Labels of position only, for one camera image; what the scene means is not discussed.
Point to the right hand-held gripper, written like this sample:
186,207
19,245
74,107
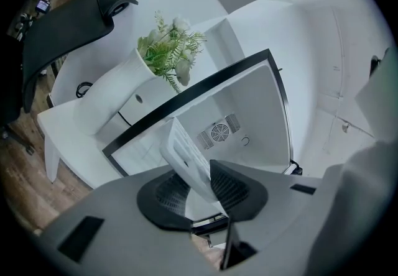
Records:
377,65

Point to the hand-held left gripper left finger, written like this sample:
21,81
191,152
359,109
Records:
161,203

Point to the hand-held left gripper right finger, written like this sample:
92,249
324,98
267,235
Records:
236,194

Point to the white plastic panel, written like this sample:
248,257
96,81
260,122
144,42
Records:
183,150

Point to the small ceiling fixture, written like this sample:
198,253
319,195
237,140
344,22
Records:
345,127

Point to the white vase with white flowers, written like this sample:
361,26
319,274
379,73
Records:
124,88

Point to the black office chair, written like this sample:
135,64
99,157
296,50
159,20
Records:
68,29

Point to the phone on tripod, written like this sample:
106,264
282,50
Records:
42,6

